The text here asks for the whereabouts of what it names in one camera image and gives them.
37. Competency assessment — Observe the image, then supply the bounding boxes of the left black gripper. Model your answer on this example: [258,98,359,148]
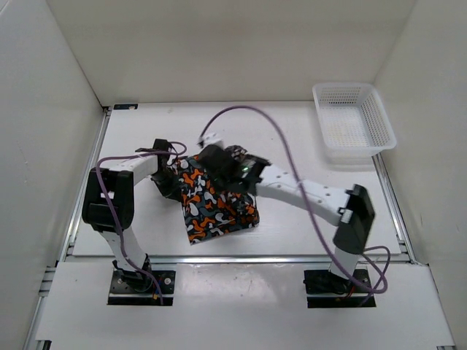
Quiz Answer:
[150,166,182,201]

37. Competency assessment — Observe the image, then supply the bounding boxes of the orange camouflage shorts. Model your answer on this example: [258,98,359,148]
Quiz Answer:
[169,155,260,245]

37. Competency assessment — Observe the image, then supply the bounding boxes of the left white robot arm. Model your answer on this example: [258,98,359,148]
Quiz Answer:
[82,139,187,299]

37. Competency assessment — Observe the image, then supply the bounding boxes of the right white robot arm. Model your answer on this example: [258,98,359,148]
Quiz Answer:
[198,143,375,294]

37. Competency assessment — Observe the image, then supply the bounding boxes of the white plastic basket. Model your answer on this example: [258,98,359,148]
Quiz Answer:
[312,82,397,165]

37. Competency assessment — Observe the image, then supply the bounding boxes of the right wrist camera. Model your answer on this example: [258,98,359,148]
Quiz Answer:
[198,133,225,149]

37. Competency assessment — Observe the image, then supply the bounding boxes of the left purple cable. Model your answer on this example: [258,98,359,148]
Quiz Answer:
[95,141,188,306]

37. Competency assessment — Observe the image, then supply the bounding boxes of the purple cable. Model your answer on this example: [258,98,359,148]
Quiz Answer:
[95,141,188,306]
[201,105,391,307]

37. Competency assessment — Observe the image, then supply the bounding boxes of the front aluminium rail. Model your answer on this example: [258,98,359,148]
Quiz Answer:
[150,255,331,264]

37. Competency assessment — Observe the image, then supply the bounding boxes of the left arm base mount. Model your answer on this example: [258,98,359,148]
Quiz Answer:
[107,268,176,306]

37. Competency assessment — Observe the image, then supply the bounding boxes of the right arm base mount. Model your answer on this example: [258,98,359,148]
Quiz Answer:
[303,269,377,309]

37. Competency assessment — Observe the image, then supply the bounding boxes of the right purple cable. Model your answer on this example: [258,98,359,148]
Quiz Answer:
[201,105,391,307]

